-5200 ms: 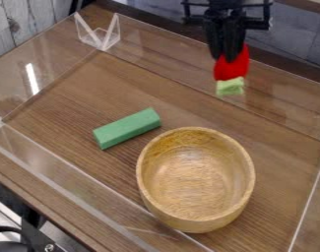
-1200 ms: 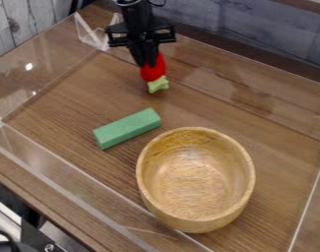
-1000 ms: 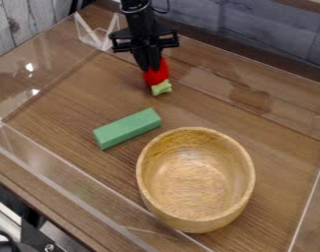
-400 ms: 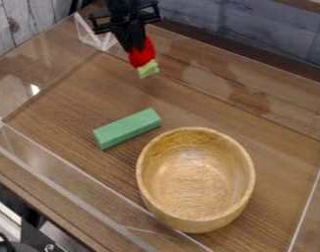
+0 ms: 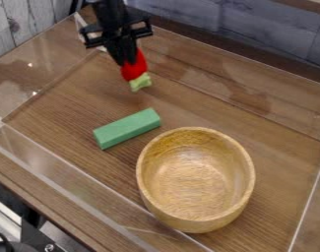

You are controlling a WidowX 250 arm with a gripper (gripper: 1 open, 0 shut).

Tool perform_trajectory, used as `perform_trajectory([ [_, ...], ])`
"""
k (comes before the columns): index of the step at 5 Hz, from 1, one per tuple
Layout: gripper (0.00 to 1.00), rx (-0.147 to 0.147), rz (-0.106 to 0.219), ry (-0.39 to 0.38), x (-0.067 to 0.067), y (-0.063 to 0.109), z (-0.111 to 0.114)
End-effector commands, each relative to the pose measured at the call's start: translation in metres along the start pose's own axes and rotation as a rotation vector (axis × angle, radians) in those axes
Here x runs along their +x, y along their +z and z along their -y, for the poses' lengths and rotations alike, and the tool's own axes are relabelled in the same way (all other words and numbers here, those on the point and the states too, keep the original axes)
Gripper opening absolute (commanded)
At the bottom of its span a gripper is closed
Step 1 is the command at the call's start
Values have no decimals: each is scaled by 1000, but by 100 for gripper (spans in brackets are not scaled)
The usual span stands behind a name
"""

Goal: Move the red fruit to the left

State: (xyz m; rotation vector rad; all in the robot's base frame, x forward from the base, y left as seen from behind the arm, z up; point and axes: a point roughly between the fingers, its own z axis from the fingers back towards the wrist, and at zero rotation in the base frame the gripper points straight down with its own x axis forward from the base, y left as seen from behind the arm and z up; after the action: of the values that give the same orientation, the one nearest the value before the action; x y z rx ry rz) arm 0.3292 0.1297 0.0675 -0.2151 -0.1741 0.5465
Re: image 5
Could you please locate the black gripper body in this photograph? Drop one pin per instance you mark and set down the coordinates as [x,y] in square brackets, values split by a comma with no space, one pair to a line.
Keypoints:
[136,27]

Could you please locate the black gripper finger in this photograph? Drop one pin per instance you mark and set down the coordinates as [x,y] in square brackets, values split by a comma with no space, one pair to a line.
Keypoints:
[129,49]
[116,50]

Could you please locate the red plush strawberry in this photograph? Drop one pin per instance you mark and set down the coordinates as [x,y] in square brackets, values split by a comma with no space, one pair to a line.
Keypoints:
[134,73]

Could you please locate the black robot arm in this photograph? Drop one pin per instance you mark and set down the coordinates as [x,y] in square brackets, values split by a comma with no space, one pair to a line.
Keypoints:
[112,13]

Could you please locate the green foam block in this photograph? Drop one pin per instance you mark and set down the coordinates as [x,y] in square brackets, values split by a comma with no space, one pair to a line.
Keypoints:
[126,128]

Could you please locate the wooden bowl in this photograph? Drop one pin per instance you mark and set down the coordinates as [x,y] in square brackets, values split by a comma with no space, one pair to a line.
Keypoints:
[196,179]

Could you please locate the clear acrylic enclosure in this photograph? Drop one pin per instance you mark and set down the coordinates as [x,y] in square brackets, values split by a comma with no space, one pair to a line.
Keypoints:
[61,90]

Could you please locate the black mount bracket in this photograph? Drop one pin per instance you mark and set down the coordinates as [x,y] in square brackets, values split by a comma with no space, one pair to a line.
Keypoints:
[36,241]

